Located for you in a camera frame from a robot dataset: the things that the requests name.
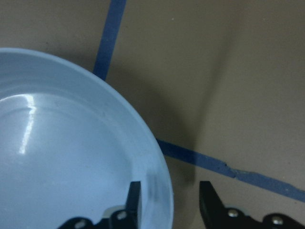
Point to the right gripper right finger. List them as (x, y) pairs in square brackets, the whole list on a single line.
[(216, 216)]

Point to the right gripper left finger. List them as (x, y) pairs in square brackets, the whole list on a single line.
[(126, 218)]

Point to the blue plate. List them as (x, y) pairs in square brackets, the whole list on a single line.
[(70, 145)]

